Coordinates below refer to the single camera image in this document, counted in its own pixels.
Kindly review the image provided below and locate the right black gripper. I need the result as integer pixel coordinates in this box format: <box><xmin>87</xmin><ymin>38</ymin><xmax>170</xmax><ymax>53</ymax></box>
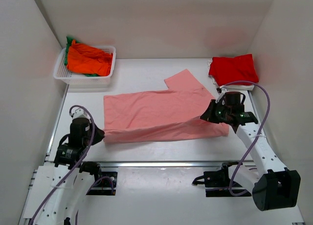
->
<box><xmin>200</xmin><ymin>100</ymin><xmax>230</xmax><ymax>124</ymax></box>

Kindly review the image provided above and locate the pink t-shirt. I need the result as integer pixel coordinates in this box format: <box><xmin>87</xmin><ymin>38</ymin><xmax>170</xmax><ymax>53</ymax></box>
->
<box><xmin>104</xmin><ymin>69</ymin><xmax>229</xmax><ymax>143</ymax></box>

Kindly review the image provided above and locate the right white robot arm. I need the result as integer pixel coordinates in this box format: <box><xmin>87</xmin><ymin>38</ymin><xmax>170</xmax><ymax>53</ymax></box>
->
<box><xmin>200</xmin><ymin>89</ymin><xmax>301</xmax><ymax>211</ymax></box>

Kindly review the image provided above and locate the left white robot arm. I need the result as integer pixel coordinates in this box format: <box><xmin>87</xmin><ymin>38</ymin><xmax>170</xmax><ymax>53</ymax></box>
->
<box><xmin>29</xmin><ymin>117</ymin><xmax>104</xmax><ymax>225</ymax></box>

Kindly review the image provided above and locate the folded red t-shirt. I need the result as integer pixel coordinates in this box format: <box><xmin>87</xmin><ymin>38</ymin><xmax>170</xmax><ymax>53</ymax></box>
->
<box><xmin>208</xmin><ymin>54</ymin><xmax>259</xmax><ymax>86</ymax></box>

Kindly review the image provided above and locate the white plastic basket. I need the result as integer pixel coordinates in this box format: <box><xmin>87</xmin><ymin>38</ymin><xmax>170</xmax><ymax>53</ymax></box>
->
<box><xmin>53</xmin><ymin>45</ymin><xmax>116</xmax><ymax>87</ymax></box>

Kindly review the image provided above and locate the orange t-shirt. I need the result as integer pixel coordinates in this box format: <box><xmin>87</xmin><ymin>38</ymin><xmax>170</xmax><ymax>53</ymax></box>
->
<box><xmin>66</xmin><ymin>39</ymin><xmax>113</xmax><ymax>76</ymax></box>

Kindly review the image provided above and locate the green t-shirt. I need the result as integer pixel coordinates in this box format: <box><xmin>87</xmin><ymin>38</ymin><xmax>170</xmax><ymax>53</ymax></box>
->
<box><xmin>64</xmin><ymin>36</ymin><xmax>98</xmax><ymax>77</ymax></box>

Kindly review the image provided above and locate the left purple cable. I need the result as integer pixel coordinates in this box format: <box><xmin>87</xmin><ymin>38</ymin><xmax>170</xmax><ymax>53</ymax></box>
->
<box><xmin>28</xmin><ymin>104</ymin><xmax>115</xmax><ymax>225</ymax></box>

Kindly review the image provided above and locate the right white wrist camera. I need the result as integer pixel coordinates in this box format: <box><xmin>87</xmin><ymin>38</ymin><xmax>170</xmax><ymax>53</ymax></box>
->
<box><xmin>215</xmin><ymin>86</ymin><xmax>228</xmax><ymax>103</ymax></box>

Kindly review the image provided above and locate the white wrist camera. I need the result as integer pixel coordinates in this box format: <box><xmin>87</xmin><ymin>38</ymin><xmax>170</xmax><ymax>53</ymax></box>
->
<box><xmin>215</xmin><ymin>86</ymin><xmax>228</xmax><ymax>103</ymax></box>
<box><xmin>70</xmin><ymin>108</ymin><xmax>91</xmax><ymax>124</ymax></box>

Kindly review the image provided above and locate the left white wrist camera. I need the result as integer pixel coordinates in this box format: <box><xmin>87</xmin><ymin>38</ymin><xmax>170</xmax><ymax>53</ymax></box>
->
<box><xmin>70</xmin><ymin>108</ymin><xmax>91</xmax><ymax>124</ymax></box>

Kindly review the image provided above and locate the aluminium rail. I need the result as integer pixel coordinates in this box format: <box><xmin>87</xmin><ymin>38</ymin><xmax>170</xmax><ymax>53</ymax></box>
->
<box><xmin>98</xmin><ymin>160</ymin><xmax>231</xmax><ymax>168</ymax></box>

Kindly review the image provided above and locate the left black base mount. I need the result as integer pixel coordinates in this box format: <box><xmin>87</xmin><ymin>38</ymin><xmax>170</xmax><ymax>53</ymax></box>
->
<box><xmin>87</xmin><ymin>164</ymin><xmax>118</xmax><ymax>196</ymax></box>

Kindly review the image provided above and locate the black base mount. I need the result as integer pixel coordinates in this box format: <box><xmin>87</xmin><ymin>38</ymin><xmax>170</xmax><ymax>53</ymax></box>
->
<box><xmin>87</xmin><ymin>164</ymin><xmax>118</xmax><ymax>196</ymax></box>
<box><xmin>192</xmin><ymin>161</ymin><xmax>238</xmax><ymax>198</ymax></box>

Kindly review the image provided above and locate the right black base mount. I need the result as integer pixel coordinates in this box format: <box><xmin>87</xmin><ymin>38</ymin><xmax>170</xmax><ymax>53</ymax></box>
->
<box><xmin>192</xmin><ymin>161</ymin><xmax>238</xmax><ymax>198</ymax></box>

